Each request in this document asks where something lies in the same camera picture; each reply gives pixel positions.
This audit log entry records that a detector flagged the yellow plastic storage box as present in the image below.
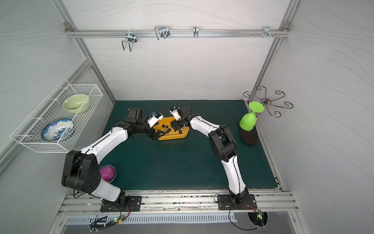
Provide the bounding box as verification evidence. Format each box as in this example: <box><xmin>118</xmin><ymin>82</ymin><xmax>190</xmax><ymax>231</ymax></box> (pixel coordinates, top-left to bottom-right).
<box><xmin>153</xmin><ymin>117</ymin><xmax>190</xmax><ymax>140</ymax></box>

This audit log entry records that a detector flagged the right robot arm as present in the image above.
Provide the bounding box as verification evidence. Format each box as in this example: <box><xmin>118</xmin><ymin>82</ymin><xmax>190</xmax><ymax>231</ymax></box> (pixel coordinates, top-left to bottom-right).
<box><xmin>169</xmin><ymin>104</ymin><xmax>249</xmax><ymax>206</ymax></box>

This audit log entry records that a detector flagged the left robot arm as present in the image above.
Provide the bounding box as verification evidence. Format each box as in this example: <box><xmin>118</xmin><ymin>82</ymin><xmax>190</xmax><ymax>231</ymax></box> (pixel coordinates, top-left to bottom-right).
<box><xmin>61</xmin><ymin>108</ymin><xmax>164</xmax><ymax>203</ymax></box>

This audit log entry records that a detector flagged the purple fruit in bowl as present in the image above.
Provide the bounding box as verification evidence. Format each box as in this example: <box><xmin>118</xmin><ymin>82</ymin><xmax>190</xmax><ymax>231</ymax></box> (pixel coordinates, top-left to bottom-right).
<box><xmin>99</xmin><ymin>164</ymin><xmax>117</xmax><ymax>183</ymax></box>

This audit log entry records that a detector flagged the green plastic goblet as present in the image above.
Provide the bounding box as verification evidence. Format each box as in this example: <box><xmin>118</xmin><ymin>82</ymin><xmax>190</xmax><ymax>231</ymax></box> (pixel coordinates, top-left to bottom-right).
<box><xmin>239</xmin><ymin>101</ymin><xmax>265</xmax><ymax>131</ymax></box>

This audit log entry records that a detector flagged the green ceramic bowl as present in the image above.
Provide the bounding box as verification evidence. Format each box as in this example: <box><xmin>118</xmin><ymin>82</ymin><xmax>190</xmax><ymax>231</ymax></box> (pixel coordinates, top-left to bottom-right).
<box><xmin>62</xmin><ymin>94</ymin><xmax>91</xmax><ymax>115</ymax></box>

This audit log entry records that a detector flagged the blue white patterned bowl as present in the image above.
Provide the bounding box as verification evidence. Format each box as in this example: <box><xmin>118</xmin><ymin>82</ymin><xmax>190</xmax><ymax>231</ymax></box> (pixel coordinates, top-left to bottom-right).
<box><xmin>41</xmin><ymin>118</ymin><xmax>75</xmax><ymax>142</ymax></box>

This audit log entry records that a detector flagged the metal double hook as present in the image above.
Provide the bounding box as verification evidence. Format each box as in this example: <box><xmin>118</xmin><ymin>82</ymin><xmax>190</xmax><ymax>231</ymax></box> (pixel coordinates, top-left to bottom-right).
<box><xmin>121</xmin><ymin>31</ymin><xmax>137</xmax><ymax>52</ymax></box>

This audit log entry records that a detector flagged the small metal hook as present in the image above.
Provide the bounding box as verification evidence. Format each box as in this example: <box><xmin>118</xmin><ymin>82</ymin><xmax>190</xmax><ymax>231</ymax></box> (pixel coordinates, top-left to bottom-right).
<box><xmin>193</xmin><ymin>26</ymin><xmax>199</xmax><ymax>38</ymax></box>

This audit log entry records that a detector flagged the metal clip hook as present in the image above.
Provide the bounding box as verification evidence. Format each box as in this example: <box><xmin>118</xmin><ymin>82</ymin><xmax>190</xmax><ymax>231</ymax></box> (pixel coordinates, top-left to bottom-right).
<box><xmin>154</xmin><ymin>25</ymin><xmax>170</xmax><ymax>41</ymax></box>

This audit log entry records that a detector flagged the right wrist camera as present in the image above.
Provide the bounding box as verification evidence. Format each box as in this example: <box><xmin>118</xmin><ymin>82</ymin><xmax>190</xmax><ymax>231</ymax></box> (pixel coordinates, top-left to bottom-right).
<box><xmin>169</xmin><ymin>106</ymin><xmax>182</xmax><ymax>121</ymax></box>

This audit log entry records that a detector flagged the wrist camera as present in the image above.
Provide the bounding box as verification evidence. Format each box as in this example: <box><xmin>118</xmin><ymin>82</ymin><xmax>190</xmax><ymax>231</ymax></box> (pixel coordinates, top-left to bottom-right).
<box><xmin>169</xmin><ymin>106</ymin><xmax>182</xmax><ymax>121</ymax></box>
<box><xmin>146</xmin><ymin>111</ymin><xmax>164</xmax><ymax>128</ymax></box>

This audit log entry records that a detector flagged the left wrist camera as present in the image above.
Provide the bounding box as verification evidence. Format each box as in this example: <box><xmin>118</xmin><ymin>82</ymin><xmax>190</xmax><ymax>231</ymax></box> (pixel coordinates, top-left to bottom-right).
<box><xmin>146</xmin><ymin>111</ymin><xmax>164</xmax><ymax>128</ymax></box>

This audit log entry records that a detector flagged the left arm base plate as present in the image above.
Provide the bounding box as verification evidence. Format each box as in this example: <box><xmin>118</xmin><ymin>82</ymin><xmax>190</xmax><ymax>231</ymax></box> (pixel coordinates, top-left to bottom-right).
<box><xmin>100</xmin><ymin>196</ymin><xmax>143</xmax><ymax>213</ymax></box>

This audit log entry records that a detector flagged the black scroll wall hook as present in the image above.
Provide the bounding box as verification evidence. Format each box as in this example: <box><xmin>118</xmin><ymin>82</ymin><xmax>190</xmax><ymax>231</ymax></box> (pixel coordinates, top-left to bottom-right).
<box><xmin>243</xmin><ymin>85</ymin><xmax>294</xmax><ymax>118</ymax></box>

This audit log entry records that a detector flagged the white wire basket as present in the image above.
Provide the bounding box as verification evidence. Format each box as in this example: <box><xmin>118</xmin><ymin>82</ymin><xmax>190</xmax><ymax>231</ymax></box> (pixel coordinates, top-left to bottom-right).
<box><xmin>10</xmin><ymin>79</ymin><xmax>103</xmax><ymax>153</ymax></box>

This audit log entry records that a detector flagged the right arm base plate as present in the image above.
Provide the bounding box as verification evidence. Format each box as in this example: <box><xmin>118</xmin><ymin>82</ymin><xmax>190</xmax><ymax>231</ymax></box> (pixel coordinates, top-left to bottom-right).
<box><xmin>214</xmin><ymin>194</ymin><xmax>258</xmax><ymax>211</ymax></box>

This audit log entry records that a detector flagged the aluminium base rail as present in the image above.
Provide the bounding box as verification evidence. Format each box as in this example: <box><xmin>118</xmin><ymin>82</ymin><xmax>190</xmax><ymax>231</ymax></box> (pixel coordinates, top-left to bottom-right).
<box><xmin>58</xmin><ymin>189</ymin><xmax>299</xmax><ymax>215</ymax></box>

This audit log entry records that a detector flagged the metal bracket hook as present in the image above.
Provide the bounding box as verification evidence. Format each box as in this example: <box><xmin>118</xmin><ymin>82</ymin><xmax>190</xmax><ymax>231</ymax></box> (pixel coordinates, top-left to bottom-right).
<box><xmin>253</xmin><ymin>26</ymin><xmax>279</xmax><ymax>38</ymax></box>

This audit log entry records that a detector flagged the aluminium top rail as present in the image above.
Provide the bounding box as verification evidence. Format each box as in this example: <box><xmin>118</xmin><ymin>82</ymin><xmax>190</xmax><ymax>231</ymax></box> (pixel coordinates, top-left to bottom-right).
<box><xmin>65</xmin><ymin>24</ymin><xmax>291</xmax><ymax>39</ymax></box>

